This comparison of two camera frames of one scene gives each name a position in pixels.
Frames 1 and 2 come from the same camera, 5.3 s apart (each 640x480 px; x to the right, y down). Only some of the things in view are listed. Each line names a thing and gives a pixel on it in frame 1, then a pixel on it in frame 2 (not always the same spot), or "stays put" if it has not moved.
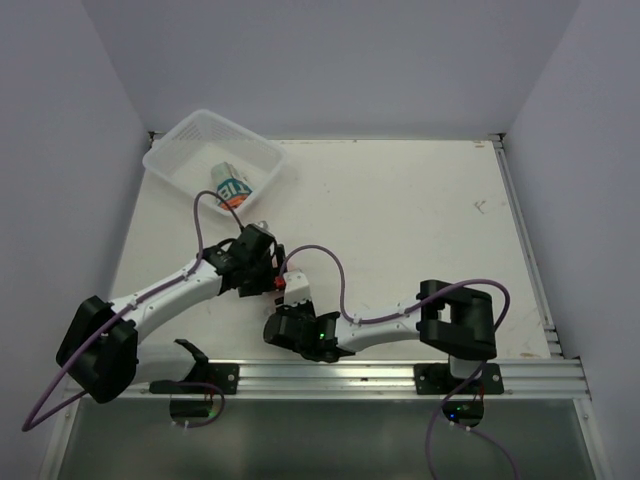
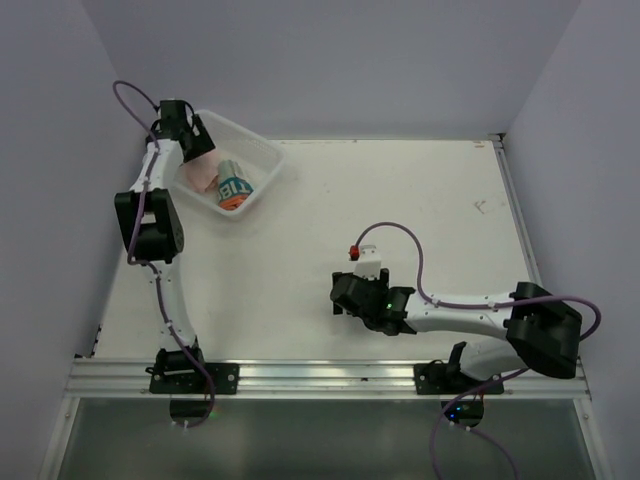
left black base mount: x=224 y=375 stays put
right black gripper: x=288 y=310 to x=381 y=284
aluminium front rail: x=522 y=381 stays put
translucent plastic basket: x=207 y=152 stays put
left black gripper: x=268 y=282 to x=202 y=142
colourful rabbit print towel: x=230 y=187 stays put
